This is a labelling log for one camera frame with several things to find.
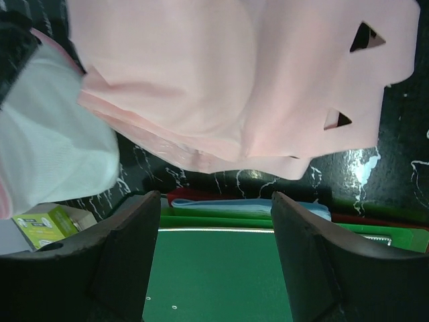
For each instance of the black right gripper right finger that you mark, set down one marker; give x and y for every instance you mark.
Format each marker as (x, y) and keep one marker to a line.
(333, 274)

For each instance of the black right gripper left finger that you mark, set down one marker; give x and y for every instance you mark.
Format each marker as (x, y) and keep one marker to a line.
(99, 274)

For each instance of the white mesh laundry bag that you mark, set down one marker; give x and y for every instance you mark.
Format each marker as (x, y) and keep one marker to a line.
(52, 149)

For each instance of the pink bra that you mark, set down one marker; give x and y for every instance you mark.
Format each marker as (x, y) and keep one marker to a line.
(211, 86)

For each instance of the lime green book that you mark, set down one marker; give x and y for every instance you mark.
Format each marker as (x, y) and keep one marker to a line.
(45, 224)

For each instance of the blue paper sheets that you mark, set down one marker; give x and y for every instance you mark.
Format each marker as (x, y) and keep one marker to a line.
(246, 205)

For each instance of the black marble pattern mat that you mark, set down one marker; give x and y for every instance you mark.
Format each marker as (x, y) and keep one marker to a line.
(389, 180)

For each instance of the green ring binder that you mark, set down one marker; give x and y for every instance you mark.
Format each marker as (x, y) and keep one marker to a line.
(206, 273)

